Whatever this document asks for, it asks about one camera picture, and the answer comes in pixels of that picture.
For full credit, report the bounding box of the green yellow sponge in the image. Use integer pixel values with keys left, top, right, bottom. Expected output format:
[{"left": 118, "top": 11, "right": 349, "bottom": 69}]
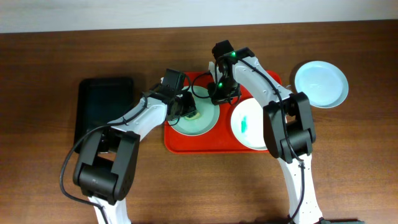
[{"left": 183, "top": 112, "right": 201, "bottom": 121}]

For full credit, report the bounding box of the light green plate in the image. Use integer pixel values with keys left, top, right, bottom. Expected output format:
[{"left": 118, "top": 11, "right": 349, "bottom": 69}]
[{"left": 165, "top": 85, "right": 221, "bottom": 136}]

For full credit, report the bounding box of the white plate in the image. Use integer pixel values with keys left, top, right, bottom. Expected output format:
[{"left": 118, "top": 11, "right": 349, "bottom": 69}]
[{"left": 230, "top": 98, "right": 267, "bottom": 151}]

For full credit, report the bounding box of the light blue plate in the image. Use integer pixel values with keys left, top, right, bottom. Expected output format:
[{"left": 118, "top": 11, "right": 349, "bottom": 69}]
[{"left": 294, "top": 61, "right": 349, "bottom": 109}]

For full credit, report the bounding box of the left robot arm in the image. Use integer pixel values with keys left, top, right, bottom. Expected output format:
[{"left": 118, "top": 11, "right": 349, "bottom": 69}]
[{"left": 73, "top": 90, "right": 196, "bottom": 223}]

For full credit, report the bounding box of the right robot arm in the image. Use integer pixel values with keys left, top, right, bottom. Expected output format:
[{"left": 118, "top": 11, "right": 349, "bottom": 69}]
[{"left": 209, "top": 44, "right": 323, "bottom": 223}]

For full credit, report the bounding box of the red plastic tray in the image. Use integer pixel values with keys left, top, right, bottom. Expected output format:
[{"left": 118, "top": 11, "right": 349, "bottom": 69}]
[{"left": 164, "top": 70, "right": 284, "bottom": 155}]

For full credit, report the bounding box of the black plastic tray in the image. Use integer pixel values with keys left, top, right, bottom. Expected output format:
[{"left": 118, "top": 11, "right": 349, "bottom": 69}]
[{"left": 74, "top": 77, "right": 134, "bottom": 142}]

